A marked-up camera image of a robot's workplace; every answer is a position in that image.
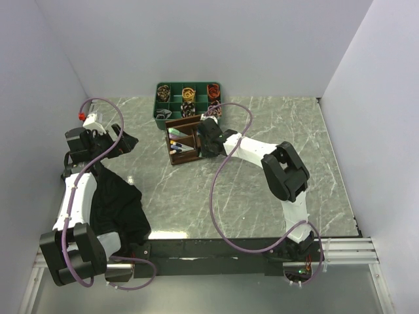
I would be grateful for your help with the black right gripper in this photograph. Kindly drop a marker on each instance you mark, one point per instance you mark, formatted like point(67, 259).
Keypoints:
point(206, 154)

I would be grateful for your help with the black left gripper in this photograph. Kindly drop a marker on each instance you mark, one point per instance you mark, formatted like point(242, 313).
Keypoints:
point(124, 145)

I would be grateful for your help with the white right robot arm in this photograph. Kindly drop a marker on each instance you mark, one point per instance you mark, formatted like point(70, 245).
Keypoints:
point(286, 175)

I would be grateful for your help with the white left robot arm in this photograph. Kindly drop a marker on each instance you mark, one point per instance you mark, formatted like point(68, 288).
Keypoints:
point(73, 247)

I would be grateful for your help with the brown wooden desk organizer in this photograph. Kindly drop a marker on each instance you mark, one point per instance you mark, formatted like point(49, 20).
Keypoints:
point(188, 125)

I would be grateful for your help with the pink black rolled tie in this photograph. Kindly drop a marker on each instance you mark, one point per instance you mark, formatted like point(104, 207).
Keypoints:
point(213, 110)

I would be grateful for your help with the black white rolled tie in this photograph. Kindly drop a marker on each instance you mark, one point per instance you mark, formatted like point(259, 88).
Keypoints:
point(188, 109)

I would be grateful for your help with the grey rolled cloth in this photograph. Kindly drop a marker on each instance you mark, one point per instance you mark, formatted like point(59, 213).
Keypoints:
point(163, 114)

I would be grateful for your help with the orange black rolled tie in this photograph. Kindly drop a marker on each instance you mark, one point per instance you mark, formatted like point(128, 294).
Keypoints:
point(213, 92)

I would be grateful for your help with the yellow rolled tie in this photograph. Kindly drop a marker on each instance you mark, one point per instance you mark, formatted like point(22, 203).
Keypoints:
point(188, 94)

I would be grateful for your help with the green compartment tray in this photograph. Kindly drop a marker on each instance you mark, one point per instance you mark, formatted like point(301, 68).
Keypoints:
point(177, 100)

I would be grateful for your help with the brown patterned rolled tie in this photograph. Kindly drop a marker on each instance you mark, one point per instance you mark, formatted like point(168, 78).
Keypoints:
point(163, 93)

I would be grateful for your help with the black cloth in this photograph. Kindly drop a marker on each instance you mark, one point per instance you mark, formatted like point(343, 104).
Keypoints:
point(116, 207)

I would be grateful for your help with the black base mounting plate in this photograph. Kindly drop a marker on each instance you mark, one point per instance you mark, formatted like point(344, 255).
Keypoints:
point(173, 257)

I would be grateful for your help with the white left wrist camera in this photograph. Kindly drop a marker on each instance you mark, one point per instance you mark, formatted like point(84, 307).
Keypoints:
point(92, 122)

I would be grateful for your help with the aluminium rail frame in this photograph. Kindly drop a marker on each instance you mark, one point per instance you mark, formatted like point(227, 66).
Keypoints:
point(346, 251)

